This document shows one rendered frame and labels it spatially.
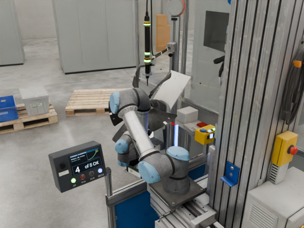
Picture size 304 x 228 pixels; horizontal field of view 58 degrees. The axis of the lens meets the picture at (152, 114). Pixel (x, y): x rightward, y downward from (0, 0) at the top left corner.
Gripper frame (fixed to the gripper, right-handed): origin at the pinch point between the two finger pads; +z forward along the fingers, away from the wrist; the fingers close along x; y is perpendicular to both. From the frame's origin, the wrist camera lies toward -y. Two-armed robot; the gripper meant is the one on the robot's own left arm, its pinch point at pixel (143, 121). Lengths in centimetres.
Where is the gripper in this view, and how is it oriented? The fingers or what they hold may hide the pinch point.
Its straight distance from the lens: 191.6
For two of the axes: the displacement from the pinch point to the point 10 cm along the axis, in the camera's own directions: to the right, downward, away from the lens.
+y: -9.5, -1.0, 3.0
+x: 0.5, 8.9, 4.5
